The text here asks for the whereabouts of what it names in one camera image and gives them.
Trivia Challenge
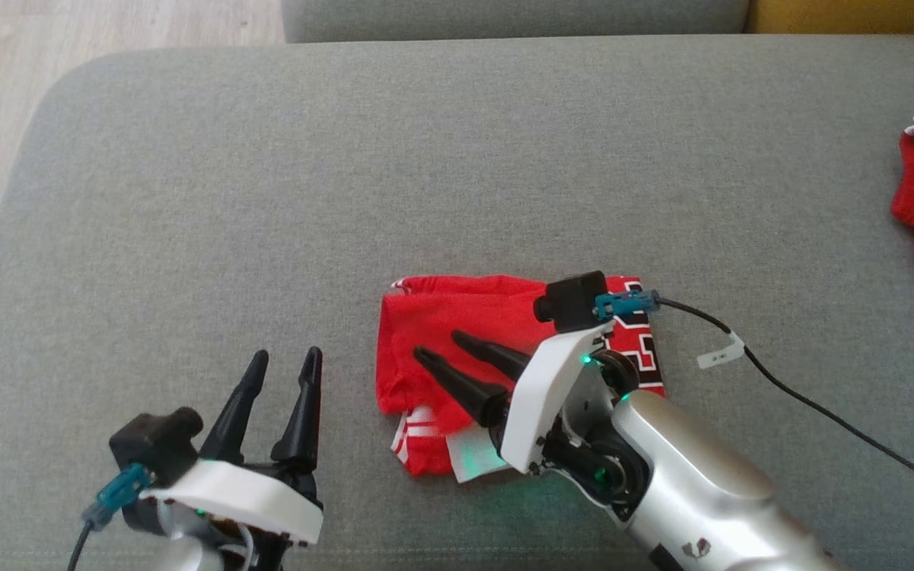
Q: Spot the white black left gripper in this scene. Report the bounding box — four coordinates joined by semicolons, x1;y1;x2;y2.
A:
138;346;325;548

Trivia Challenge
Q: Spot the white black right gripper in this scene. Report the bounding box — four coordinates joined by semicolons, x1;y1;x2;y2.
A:
413;322;616;477

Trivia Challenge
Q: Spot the red jersey with white sleeves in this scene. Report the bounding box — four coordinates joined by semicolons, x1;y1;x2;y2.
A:
376;274;666;484

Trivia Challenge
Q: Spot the large grey sofa seat cushion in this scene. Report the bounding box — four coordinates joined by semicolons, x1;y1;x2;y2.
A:
0;36;914;571

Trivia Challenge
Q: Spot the small grey sofa seat cushion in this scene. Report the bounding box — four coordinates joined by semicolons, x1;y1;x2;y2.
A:
281;0;751;44

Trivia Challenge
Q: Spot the large yellow sofa back cushion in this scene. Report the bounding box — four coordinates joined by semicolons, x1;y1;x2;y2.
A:
747;0;914;37

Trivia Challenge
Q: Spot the black left cable teal plug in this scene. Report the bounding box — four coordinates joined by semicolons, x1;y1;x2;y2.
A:
68;464;153;571

